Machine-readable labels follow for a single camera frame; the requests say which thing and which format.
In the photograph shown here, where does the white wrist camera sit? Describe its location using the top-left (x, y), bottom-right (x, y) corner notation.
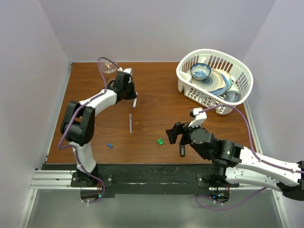
top-left (189, 107), bottom-right (207, 128)
top-left (118, 67), bottom-right (133, 76)

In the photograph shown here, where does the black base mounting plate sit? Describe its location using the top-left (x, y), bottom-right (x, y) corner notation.
top-left (71, 172), bottom-right (239, 202)

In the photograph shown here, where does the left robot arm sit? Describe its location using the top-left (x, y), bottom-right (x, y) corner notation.
top-left (57, 68), bottom-right (137, 186)

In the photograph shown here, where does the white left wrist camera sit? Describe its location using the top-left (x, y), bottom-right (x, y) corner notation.
top-left (118, 67), bottom-right (133, 76)

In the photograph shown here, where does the white blue acrylic marker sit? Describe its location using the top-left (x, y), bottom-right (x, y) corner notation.
top-left (133, 98), bottom-right (137, 109)

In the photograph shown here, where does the clear wine glass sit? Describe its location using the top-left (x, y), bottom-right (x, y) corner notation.
top-left (97, 54), bottom-right (118, 87)

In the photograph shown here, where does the purple highlighter pen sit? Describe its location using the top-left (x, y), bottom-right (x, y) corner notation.
top-left (129, 114), bottom-right (133, 133)

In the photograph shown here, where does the white plastic dish basket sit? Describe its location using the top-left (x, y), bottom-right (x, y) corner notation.
top-left (176, 49), bottom-right (254, 107)

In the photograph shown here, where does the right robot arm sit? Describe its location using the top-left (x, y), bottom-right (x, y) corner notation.
top-left (166, 122), bottom-right (304, 201)

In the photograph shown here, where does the green highlighter cap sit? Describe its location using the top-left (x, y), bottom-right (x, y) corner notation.
top-left (157, 138), bottom-right (164, 145)

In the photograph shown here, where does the striped beige plate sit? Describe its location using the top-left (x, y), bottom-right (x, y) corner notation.
top-left (192, 70), bottom-right (226, 92)

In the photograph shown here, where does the green highlighter with black body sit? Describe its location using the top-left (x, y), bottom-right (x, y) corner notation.
top-left (179, 140), bottom-right (186, 157)

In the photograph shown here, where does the blue rimmed plate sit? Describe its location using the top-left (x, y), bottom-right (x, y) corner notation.
top-left (209, 71), bottom-right (233, 96)

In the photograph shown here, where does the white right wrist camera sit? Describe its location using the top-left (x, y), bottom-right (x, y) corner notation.
top-left (189, 107), bottom-right (207, 128)

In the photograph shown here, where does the black table edge rail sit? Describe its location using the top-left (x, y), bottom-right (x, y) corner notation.
top-left (42, 163), bottom-right (240, 190)

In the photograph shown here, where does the grey patterned mug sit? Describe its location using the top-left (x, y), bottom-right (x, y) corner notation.
top-left (223, 90), bottom-right (240, 103)

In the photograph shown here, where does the blue white patterned bowl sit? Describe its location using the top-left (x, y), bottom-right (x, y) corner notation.
top-left (190, 63), bottom-right (211, 80)

